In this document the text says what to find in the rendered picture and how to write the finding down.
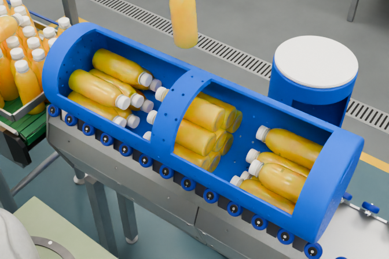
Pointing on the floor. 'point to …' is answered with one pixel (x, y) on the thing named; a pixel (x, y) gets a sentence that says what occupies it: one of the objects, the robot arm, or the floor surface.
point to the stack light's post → (68, 0)
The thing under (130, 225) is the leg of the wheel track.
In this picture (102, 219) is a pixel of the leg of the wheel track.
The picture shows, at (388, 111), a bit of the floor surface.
